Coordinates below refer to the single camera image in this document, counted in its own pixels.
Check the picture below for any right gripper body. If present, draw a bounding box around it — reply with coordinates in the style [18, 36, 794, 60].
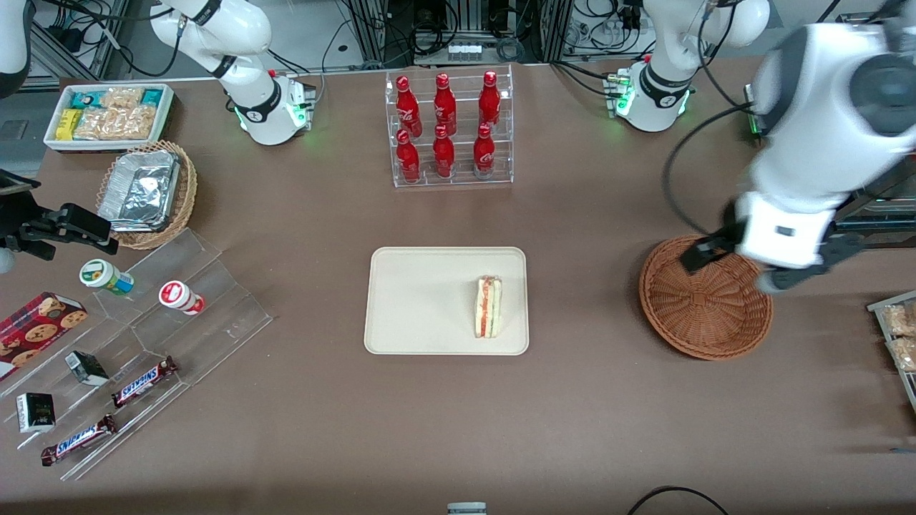
[0, 169, 42, 247]

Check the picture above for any triangle sandwich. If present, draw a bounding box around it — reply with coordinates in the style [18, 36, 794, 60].
[474, 275, 504, 340]

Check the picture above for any brown wicker basket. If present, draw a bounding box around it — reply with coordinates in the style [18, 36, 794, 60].
[639, 236, 774, 361]

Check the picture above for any aluminium foil tray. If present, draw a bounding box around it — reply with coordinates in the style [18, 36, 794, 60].
[98, 149, 181, 232]

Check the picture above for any light wicker basket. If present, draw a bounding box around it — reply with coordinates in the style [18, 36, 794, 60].
[97, 141, 198, 250]

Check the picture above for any grey snack tray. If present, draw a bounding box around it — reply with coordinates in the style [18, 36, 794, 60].
[867, 290, 916, 416]

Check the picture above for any beige plastic tray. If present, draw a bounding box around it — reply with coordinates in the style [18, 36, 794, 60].
[364, 247, 530, 356]

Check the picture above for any green label yogurt cup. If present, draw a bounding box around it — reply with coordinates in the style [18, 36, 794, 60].
[79, 259, 135, 297]

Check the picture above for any white snack bin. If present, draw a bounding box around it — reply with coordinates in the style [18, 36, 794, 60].
[43, 84, 175, 152]

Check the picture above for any red plaid cookie box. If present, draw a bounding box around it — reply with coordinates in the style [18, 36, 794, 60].
[0, 292, 89, 382]

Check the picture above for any large clear cracker bag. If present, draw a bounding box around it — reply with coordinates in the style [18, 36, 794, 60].
[74, 105, 157, 141]

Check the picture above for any black hot food case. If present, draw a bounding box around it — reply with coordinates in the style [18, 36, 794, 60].
[744, 11, 916, 251]

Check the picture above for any red label yogurt cup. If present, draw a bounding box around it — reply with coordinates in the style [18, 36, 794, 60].
[158, 280, 206, 316]

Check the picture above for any small clear cracker bag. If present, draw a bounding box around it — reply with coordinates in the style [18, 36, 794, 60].
[100, 87, 145, 110]

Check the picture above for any small black chocolate box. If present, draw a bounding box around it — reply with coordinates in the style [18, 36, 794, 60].
[64, 350, 109, 387]
[16, 393, 56, 434]

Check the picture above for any clear acrylic stepped display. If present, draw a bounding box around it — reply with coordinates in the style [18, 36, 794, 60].
[0, 229, 273, 481]

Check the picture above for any brown snickers bar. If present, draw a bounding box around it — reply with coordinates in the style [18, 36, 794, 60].
[41, 414, 118, 467]
[111, 356, 179, 409]

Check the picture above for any red cola bottle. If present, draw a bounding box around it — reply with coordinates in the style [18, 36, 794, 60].
[434, 73, 457, 135]
[479, 70, 502, 129]
[473, 124, 497, 180]
[396, 129, 421, 183]
[432, 125, 456, 180]
[396, 76, 423, 138]

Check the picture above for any clear acrylic bottle rack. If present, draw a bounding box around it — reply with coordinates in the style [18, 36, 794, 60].
[385, 64, 515, 188]

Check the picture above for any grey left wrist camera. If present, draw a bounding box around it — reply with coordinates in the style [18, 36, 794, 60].
[757, 235, 867, 295]

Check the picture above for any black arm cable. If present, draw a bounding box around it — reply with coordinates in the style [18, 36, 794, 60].
[661, 102, 759, 238]

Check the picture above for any black floor cable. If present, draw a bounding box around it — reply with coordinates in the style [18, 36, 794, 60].
[628, 486, 730, 515]

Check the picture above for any aluminium frame rack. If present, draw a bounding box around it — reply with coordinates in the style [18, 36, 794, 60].
[347, 0, 575, 67]

